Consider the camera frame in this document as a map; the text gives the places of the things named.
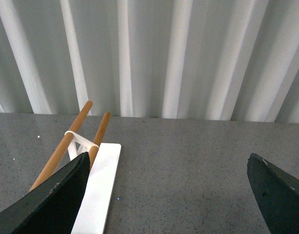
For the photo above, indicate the white plastic rod bracket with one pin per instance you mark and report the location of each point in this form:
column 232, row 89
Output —
column 78, row 145

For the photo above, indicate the left wooden rack rod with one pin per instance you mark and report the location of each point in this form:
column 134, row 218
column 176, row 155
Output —
column 61, row 149

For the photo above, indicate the white pleated curtain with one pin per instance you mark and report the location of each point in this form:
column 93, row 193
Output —
column 207, row 59

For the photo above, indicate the right wooden rack rod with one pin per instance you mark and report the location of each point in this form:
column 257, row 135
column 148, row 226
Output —
column 98, row 138

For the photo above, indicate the wooden rack rod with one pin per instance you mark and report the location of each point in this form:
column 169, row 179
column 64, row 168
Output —
column 98, row 138
column 61, row 149

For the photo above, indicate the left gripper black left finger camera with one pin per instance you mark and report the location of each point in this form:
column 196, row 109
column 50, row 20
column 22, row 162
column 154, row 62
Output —
column 52, row 207

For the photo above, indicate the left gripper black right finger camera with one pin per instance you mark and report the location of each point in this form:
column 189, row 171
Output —
column 276, row 193

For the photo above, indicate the white rack base board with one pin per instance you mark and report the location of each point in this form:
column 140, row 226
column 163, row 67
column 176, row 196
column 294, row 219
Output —
column 92, row 215

